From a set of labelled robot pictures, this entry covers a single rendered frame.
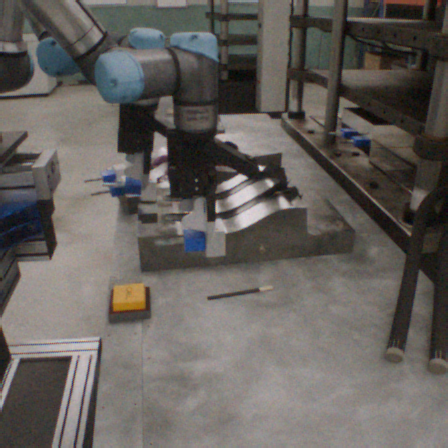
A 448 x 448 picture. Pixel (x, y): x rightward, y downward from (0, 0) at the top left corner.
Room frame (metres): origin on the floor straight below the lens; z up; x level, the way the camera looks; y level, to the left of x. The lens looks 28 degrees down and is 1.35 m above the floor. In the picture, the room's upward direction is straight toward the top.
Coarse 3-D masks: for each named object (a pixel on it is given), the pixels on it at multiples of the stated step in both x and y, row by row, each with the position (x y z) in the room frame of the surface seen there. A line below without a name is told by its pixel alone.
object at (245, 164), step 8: (208, 144) 0.71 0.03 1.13; (216, 144) 0.71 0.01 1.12; (224, 144) 0.74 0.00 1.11; (208, 152) 0.71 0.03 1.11; (216, 152) 0.71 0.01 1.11; (224, 152) 0.71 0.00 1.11; (232, 152) 0.72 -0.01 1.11; (240, 152) 0.75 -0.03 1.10; (224, 160) 0.71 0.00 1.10; (232, 160) 0.72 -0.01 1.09; (240, 160) 0.72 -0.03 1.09; (248, 160) 0.73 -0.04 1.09; (256, 160) 0.75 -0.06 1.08; (232, 168) 0.72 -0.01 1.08; (240, 168) 0.72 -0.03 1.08; (248, 168) 0.72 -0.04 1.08; (256, 168) 0.72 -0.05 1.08; (248, 176) 0.72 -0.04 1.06
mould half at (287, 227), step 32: (160, 192) 1.04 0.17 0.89; (256, 192) 0.97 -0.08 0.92; (320, 192) 1.11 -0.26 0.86; (160, 224) 0.87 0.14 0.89; (224, 224) 0.88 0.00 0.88; (256, 224) 0.85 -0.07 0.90; (288, 224) 0.86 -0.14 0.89; (320, 224) 0.92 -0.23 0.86; (160, 256) 0.82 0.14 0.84; (192, 256) 0.83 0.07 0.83; (224, 256) 0.84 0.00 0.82; (256, 256) 0.85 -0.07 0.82; (288, 256) 0.86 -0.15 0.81
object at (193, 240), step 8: (216, 224) 0.74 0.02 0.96; (184, 232) 0.73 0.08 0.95; (192, 232) 0.73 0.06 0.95; (200, 232) 0.73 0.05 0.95; (216, 232) 0.71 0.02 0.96; (224, 232) 0.71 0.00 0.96; (160, 240) 0.71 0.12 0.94; (168, 240) 0.71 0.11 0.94; (176, 240) 0.72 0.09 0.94; (184, 240) 0.71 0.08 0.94; (192, 240) 0.70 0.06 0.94; (200, 240) 0.71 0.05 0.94; (216, 240) 0.71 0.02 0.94; (224, 240) 0.71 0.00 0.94; (184, 248) 0.70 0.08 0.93; (192, 248) 0.70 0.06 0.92; (200, 248) 0.71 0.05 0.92; (208, 248) 0.71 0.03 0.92; (216, 248) 0.71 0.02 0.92; (224, 248) 0.71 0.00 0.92; (208, 256) 0.70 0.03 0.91; (216, 256) 0.71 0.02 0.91
